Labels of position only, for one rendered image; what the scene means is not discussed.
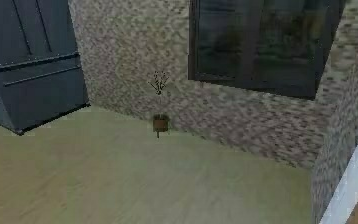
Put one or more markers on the house plant in brown pot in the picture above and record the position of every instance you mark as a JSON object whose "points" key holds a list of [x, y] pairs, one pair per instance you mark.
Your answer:
{"points": [[160, 122]]}

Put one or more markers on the dark framed window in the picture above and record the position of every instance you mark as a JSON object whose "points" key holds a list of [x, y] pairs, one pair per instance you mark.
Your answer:
{"points": [[260, 43]]}

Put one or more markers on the dark blue-grey cupboard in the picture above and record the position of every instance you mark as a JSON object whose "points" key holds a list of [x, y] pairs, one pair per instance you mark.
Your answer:
{"points": [[37, 73]]}

